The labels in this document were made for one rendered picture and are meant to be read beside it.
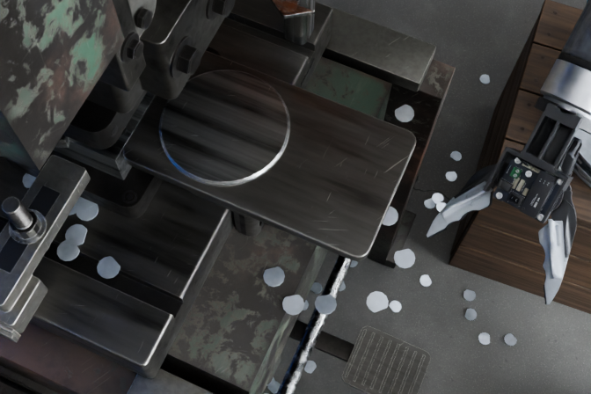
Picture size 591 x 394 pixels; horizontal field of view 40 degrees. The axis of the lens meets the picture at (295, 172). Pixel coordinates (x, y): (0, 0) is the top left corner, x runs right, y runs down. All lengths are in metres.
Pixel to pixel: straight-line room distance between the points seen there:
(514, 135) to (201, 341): 0.66
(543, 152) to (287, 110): 0.27
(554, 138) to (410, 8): 1.00
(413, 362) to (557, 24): 0.61
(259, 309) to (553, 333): 0.84
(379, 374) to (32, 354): 0.62
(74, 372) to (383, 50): 0.51
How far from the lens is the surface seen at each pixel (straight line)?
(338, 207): 0.75
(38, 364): 0.90
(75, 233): 0.84
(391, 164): 0.77
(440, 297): 1.56
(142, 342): 0.79
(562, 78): 0.89
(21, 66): 0.41
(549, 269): 0.94
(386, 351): 1.35
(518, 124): 1.32
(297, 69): 0.90
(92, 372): 0.89
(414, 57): 1.00
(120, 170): 0.80
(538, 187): 0.87
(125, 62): 0.53
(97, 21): 0.46
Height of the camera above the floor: 1.47
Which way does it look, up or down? 65 degrees down
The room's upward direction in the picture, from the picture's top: 2 degrees clockwise
